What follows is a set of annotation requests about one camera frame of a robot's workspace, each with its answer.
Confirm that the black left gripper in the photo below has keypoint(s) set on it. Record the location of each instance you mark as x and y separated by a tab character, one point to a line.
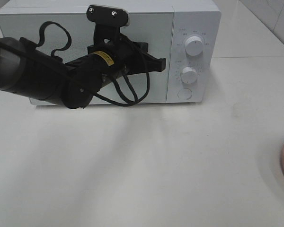
121	51

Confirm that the white microwave knob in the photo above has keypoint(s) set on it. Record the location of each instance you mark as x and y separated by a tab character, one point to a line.
194	45
189	75

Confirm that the round white door-release button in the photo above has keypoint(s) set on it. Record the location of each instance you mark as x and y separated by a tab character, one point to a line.
185	94

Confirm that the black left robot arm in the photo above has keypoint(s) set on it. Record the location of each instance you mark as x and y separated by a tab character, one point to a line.
102	73

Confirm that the white microwave oven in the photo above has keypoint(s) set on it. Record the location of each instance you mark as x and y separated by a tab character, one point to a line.
163	24

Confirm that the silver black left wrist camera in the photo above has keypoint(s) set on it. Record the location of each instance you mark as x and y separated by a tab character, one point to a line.
108	16

